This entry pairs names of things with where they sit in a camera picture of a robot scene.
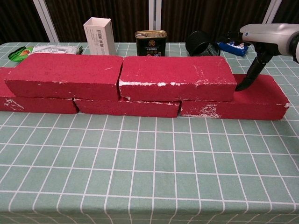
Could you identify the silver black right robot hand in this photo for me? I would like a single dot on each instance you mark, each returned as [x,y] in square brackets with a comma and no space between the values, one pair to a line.
[268,33]

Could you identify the red brick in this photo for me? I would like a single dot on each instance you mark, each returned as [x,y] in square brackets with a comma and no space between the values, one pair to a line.
[261,100]
[168,72]
[128,108]
[70,72]
[35,105]

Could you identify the dark brown partition panel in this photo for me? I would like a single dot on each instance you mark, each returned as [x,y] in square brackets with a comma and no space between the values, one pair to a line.
[16,21]
[105,9]
[290,10]
[210,14]

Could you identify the blue cookie packet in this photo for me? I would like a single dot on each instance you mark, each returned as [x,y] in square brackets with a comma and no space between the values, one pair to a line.
[236,49]

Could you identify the black mesh pen cup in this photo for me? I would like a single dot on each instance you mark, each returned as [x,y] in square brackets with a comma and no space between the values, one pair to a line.
[198,43]

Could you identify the black gold luncheon meat can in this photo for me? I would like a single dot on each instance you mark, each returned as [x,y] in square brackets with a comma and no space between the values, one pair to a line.
[151,44]

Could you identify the white open carton box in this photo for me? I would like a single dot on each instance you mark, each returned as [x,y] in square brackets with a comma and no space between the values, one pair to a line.
[99,37]

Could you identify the green checked tablecloth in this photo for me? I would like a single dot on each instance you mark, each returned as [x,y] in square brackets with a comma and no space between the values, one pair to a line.
[140,163]

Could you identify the green white snack bag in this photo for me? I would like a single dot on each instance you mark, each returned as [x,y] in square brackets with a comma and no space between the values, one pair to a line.
[58,49]

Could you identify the white partition frame post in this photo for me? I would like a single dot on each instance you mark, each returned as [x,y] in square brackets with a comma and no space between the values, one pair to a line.
[154,16]
[46,21]
[272,11]

